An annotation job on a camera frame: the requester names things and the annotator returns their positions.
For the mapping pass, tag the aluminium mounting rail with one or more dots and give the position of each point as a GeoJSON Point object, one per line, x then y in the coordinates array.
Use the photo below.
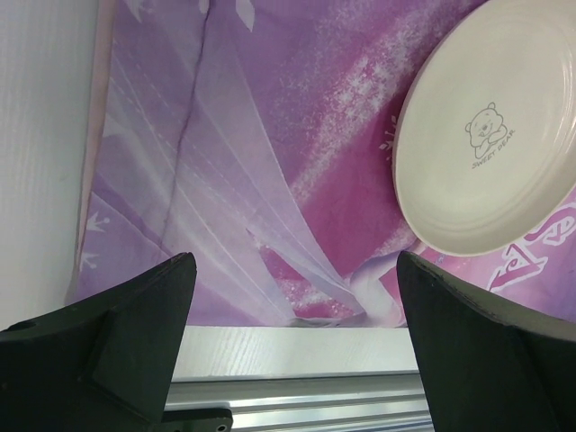
{"type": "Point", "coordinates": [382, 402]}

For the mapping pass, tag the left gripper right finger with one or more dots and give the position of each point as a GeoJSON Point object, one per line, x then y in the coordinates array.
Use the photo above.
{"type": "Point", "coordinates": [485, 362]}

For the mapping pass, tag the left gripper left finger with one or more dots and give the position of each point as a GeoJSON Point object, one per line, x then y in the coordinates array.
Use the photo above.
{"type": "Point", "coordinates": [101, 364]}

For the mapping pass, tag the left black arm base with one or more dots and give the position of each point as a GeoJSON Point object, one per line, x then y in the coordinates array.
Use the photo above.
{"type": "Point", "coordinates": [196, 420]}

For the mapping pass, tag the cream round plate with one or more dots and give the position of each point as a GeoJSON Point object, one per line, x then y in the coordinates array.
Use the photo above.
{"type": "Point", "coordinates": [485, 142]}

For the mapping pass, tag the purple Elsa placemat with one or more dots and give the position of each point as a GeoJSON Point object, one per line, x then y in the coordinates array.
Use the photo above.
{"type": "Point", "coordinates": [258, 136]}

